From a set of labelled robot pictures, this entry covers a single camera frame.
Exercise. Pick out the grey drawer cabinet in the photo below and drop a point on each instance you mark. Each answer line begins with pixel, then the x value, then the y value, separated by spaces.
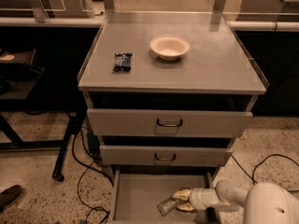
pixel 215 75

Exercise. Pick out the grey top drawer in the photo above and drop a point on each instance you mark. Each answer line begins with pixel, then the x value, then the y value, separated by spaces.
pixel 168 123

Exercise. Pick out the clear plastic water bottle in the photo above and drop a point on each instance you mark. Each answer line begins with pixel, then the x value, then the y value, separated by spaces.
pixel 168 205

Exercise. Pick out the grey drawer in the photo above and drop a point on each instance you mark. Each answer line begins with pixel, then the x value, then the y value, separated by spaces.
pixel 138 190
pixel 165 156
pixel 168 123

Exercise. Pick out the black shoe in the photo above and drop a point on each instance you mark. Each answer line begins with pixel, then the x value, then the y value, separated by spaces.
pixel 10 196

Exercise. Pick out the grey bottom drawer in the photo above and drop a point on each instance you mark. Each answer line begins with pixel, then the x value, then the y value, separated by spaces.
pixel 138 190

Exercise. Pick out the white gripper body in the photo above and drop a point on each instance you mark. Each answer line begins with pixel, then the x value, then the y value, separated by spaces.
pixel 198 199

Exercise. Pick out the white horizontal pipe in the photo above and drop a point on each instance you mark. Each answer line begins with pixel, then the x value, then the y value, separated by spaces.
pixel 275 26

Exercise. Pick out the black metal table frame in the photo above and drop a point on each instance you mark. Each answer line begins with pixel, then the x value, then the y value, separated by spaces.
pixel 35 110

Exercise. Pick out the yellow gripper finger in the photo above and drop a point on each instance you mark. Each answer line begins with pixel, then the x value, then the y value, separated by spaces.
pixel 186 207
pixel 182 194

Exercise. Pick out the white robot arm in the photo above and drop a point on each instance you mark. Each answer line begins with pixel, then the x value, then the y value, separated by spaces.
pixel 263 203

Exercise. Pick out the grey middle drawer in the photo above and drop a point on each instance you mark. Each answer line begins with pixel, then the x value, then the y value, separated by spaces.
pixel 165 156

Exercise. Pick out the dark blue snack packet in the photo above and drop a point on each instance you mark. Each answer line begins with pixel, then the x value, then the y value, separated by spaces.
pixel 122 62

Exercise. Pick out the white paper bowl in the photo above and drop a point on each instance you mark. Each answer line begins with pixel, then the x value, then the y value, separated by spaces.
pixel 169 47

